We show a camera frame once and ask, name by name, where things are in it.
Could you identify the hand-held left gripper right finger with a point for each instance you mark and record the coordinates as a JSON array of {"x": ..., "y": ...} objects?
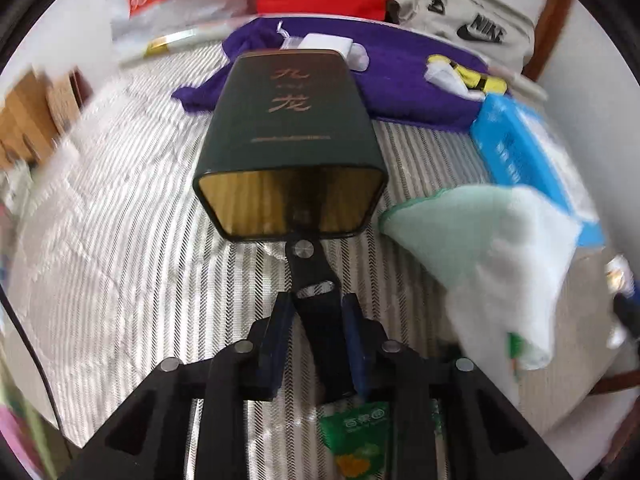
[{"x": 356, "y": 350}]

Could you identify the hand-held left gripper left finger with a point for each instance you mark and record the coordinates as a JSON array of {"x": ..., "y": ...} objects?
[{"x": 275, "y": 350}]

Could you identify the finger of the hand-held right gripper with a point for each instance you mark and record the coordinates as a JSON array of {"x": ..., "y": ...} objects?
[{"x": 625, "y": 307}]

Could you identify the green snack packet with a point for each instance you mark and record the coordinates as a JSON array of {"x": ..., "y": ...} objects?
[{"x": 360, "y": 425}]

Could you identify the white cloth with green edge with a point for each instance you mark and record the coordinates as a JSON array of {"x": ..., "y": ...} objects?
[{"x": 500, "y": 260}]

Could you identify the dark green tin box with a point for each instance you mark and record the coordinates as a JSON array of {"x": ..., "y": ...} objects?
[{"x": 280, "y": 135}]

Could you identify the yellow zip pouch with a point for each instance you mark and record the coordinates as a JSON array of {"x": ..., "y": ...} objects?
[{"x": 480, "y": 80}]

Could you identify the small white packet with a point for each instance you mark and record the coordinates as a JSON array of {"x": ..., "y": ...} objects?
[{"x": 357, "y": 57}]

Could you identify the white box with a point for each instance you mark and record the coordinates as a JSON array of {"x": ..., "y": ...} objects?
[{"x": 322, "y": 42}]

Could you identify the blue tissue pack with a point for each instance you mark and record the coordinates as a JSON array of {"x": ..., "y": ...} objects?
[{"x": 520, "y": 145}]

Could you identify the purple towel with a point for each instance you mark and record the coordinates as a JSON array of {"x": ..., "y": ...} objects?
[{"x": 400, "y": 70}]

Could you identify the grey waist bag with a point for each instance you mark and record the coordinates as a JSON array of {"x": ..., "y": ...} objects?
[{"x": 465, "y": 20}]

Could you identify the wooden bed headboard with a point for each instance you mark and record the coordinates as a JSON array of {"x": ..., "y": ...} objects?
[{"x": 30, "y": 115}]

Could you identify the white plastic shopping bag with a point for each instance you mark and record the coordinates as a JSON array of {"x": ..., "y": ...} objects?
[{"x": 165, "y": 0}]

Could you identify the brown wooden door frame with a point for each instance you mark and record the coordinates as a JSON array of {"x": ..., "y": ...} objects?
[{"x": 552, "y": 20}]

